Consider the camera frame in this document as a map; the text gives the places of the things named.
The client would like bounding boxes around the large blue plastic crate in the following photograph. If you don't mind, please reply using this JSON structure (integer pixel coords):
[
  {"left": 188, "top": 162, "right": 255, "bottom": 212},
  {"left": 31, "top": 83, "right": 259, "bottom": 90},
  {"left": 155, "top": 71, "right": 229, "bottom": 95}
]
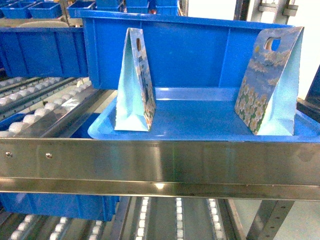
[{"left": 75, "top": 10, "right": 274, "bottom": 90}]

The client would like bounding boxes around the light blue plastic tray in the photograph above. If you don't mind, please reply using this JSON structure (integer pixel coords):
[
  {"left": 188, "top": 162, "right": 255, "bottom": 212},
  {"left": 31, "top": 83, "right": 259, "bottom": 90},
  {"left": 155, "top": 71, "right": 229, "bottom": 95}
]
[{"left": 88, "top": 87, "right": 320, "bottom": 143}]

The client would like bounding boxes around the white roller conveyor track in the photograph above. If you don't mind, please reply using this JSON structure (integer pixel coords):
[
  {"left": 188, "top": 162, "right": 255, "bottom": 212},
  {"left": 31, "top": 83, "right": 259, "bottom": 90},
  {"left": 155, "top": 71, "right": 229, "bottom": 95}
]
[{"left": 0, "top": 77, "right": 100, "bottom": 139}]

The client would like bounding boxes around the flower gift bag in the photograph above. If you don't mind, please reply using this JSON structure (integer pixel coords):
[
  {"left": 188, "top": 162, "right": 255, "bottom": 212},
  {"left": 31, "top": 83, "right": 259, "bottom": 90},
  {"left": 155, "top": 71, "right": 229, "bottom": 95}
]
[
  {"left": 114, "top": 27, "right": 156, "bottom": 132},
  {"left": 234, "top": 26, "right": 304, "bottom": 136}
]

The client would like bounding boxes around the stainless steel shelf rail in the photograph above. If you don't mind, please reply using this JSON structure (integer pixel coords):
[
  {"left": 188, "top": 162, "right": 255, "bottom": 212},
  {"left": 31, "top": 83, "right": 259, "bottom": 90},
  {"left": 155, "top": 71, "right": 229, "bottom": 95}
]
[{"left": 0, "top": 138, "right": 320, "bottom": 201}]

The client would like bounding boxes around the blue crate at left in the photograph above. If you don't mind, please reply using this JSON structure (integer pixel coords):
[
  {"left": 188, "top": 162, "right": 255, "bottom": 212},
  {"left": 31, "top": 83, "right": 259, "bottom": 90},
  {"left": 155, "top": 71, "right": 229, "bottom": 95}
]
[{"left": 0, "top": 27, "right": 88, "bottom": 78}]

